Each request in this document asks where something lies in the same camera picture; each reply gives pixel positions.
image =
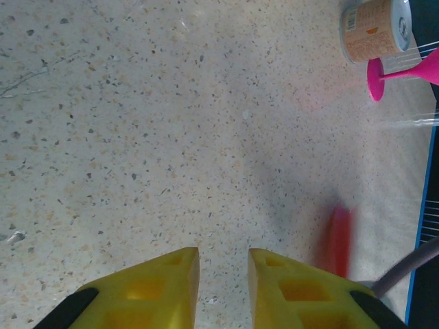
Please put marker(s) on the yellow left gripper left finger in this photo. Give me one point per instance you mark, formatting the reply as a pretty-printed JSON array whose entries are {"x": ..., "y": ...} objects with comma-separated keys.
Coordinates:
[{"x": 144, "y": 298}]

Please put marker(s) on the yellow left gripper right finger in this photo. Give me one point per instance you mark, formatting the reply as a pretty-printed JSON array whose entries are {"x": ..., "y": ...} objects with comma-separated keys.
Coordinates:
[{"x": 302, "y": 301}]

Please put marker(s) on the pink square paper sheet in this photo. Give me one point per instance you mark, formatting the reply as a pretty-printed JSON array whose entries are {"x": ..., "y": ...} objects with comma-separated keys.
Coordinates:
[{"x": 339, "y": 240}]

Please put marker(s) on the blue table edge strip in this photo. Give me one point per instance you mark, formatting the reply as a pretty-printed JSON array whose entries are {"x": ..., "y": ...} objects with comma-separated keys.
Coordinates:
[{"x": 423, "y": 205}]

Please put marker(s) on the pink plastic goblet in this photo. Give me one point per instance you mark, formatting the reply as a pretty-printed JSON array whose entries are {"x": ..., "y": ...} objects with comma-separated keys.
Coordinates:
[{"x": 375, "y": 80}]

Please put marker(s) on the small tin can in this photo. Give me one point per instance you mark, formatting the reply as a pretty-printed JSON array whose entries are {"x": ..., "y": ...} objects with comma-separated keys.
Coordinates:
[{"x": 374, "y": 31}]

